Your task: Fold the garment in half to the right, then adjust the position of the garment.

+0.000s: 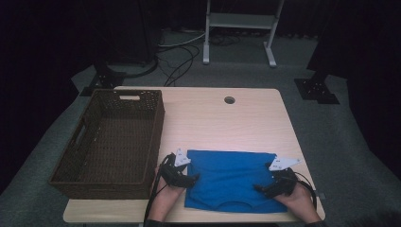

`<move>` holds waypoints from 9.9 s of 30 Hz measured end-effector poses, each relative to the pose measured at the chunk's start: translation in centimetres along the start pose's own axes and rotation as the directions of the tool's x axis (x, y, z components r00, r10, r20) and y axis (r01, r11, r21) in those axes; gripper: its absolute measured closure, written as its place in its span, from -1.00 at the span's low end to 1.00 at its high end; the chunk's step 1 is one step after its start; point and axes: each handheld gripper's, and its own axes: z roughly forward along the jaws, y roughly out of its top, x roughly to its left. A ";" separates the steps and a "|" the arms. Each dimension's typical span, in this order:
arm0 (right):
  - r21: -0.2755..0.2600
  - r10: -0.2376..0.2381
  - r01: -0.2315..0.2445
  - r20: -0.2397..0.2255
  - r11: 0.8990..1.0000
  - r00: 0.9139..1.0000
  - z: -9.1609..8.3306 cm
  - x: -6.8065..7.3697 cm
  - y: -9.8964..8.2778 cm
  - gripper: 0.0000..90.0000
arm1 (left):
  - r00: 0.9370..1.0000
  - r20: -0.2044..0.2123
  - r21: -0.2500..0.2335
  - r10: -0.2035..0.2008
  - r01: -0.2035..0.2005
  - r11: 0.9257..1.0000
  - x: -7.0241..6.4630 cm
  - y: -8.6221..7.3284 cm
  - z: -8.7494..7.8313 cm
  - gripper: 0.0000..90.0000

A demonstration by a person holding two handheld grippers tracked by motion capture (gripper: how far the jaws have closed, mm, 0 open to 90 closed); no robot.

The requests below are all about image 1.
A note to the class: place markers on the brown wicker basket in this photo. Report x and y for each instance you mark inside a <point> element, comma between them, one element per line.
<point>119,142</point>

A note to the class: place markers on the black stand with flat feet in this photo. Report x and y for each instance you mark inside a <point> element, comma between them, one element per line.
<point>105,78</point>

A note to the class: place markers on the grey tape strip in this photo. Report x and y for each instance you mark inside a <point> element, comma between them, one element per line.
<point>320,196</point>

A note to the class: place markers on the person's right hand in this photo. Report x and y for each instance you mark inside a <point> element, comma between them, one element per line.
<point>299,205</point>

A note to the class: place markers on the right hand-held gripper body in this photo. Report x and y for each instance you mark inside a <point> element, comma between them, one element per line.
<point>283,183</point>

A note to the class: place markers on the white metal stand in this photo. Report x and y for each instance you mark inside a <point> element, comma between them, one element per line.
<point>241,20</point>

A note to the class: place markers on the black stand with square base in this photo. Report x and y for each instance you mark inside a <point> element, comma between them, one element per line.
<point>317,90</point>

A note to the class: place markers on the person's left hand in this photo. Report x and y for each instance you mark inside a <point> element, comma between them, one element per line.
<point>167,201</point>

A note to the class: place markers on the blue printed t-shirt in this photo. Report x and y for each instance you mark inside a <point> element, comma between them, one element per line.
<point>230,183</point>

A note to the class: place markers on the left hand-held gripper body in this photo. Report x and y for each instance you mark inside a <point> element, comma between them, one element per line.
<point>175,175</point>

